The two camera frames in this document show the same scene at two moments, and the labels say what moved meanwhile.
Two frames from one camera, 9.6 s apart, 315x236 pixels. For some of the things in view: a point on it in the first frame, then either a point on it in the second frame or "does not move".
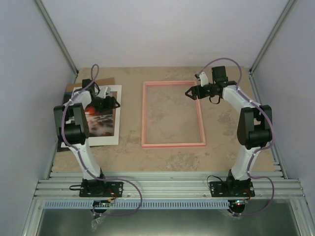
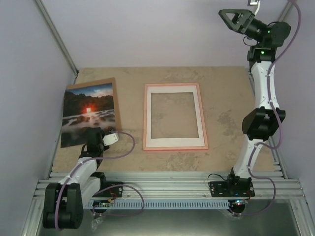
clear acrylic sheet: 172,116 does not move
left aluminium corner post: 57,37 does not move
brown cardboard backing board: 69,89 -> 117,126
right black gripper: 195,92 -> 242,23
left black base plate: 108,189 does not move
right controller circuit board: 239,203 does not move
